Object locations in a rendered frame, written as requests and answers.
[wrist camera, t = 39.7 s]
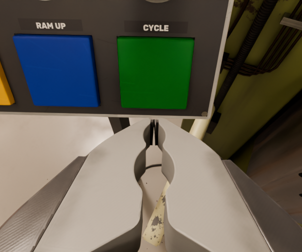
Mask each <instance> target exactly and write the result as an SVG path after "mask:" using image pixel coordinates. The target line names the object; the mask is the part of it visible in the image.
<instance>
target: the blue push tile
mask: <svg viewBox="0 0 302 252"><path fill-rule="evenodd" d="M12 39H13V42H14V45H15V48H16V51H17V54H18V57H19V60H20V63H21V67H22V70H23V73H24V76H25V79H26V82H27V85H28V88H29V92H30V95H31V98H32V101H33V104H34V105H35V106H56V107H99V105H100V103H101V100H100V92H99V85H98V77H97V69H96V61H95V53H94V45H93V37H92V35H69V34H22V33H20V34H16V35H14V36H13V37H12Z"/></svg>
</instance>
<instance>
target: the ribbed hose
mask: <svg viewBox="0 0 302 252"><path fill-rule="evenodd" d="M277 2H278V0H264V1H263V2H262V4H261V6H260V9H259V10H258V12H257V14H256V16H255V19H254V21H253V23H252V25H251V27H250V29H249V31H248V33H247V35H246V37H245V39H244V41H243V43H242V45H241V47H240V49H239V51H238V53H237V55H236V57H235V60H234V62H233V64H232V66H231V68H230V70H229V72H228V74H227V76H226V78H225V80H224V82H223V84H222V86H221V88H220V90H219V92H218V94H217V96H216V98H215V100H214V103H213V104H214V106H215V111H214V113H213V116H212V118H211V120H210V123H209V125H208V128H207V130H206V133H208V134H212V132H213V131H214V129H215V127H216V126H217V124H218V122H219V120H220V117H221V115H222V114H221V113H219V112H217V111H218V109H219V107H220V105H221V103H222V102H223V100H224V98H225V96H226V94H227V93H228V91H229V89H230V87H231V85H232V83H233V82H234V80H235V78H236V76H237V74H238V73H239V71H240V69H241V67H242V66H243V64H244V62H245V60H246V58H247V56H248V54H249V53H250V51H251V49H252V47H253V45H254V44H255V42H256V40H257V38H258V37H259V35H260V33H261V31H262V29H263V27H264V26H265V24H266V22H267V20H268V18H269V17H270V14H271V13H272V11H273V9H274V7H275V6H276V4H277Z"/></svg>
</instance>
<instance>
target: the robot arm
mask: <svg viewBox="0 0 302 252"><path fill-rule="evenodd" d="M153 135H154V139H155V146H158V147H159V149H160V150H161V151H162V163H161V172H162V174H163V175H164V176H165V177H166V179H167V180H168V182H169V184H170V186H169V187H168V189H167V190H166V193H165V205H164V217H163V227H164V240H165V248H166V250H167V252H302V227H301V226H300V225H299V224H298V223H297V222H296V221H295V220H294V219H293V218H292V217H291V216H290V215H289V214H288V213H287V212H286V211H285V210H284V209H283V208H282V207H281V206H280V205H279V204H278V203H277V202H275V201H274V200H273V199H272V198H271V197H270V196H269V195H268V194H267V193H266V192H265V191H264V190H263V189H261V188H260V187H259V186H258V185H257V184H256V183H255V182H254V181H253V180H252V179H251V178H250V177H249V176H247V175H246V174H245V173H244V172H243V171H242V170H241V169H240V168H239V167H238V166H237V165H236V164H234V163H233V162H232V161H231V160H230V159H228V160H223V159H222V158H221V157H220V156H219V155H218V154H217V153H216V152H215V151H214V150H212V149H211V148H210V147H209V146H208V145H206V144H205V143H204V142H202V141H201V140H200V139H198V138H197V137H195V136H193V135H192V134H190V133H188V132H187V131H185V130H183V129H182V128H180V127H178V126H177V125H175V124H173V123H172V122H170V121H168V120H167V119H164V118H157V119H151V118H143V119H142V120H140V121H138V122H136V123H134V124H132V125H130V126H129V127H127V128H125V129H123V130H121V131H119V132H118V133H116V134H114V135H112V136H111V137H109V138H108V139H106V140H104V141H103V142H102V143H100V144H99V145H98V146H96V147H95V148H94V149H93V150H92V151H91V152H89V153H88V154H87V155H86V156H78V157H77V158H76V159H74V160H73V161H72V162H71V163H70V164H69V165H68V166H66V167H65V168H64V169H63V170H62V171H61V172H60V173H58V174H57V175H56V176H55V177H54V178H53V179H52V180H50V181H49V182H48V183H47V184H46V185H45V186H43V187H42V188H41V189H40V190H39V191H38V192H37V193H35V194H34V195H33V196H32V197H31V198H30V199H29V200H27V201H26V202H25V203H24V204H23V205H22V206H21V207H20V208H19V209H17V210H16V211H15V212H14V213H13V214H12V215H11V216H10V217H9V218H8V219H7V220H6V221H5V222H4V223H3V224H2V226H1V227H0V252H138V251H139V249H140V246H141V237H142V227H143V191H142V189H141V188H140V186H139V184H138V181H139V179H140V178H141V177H142V175H143V174H144V173H145V172H146V150H147V149H148V148H149V147H150V145H151V146H152V145H153Z"/></svg>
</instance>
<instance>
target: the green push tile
mask: <svg viewBox="0 0 302 252"><path fill-rule="evenodd" d="M116 42H117V56H118V71H119V86H120V101H121V106H122V108H141V109H186V107H187V102H188V94H189V86H190V78H191V70H192V62H193V54H194V46H195V41H194V39H193V38H192V37H162V36H119V37H118V38H117V40H116Z"/></svg>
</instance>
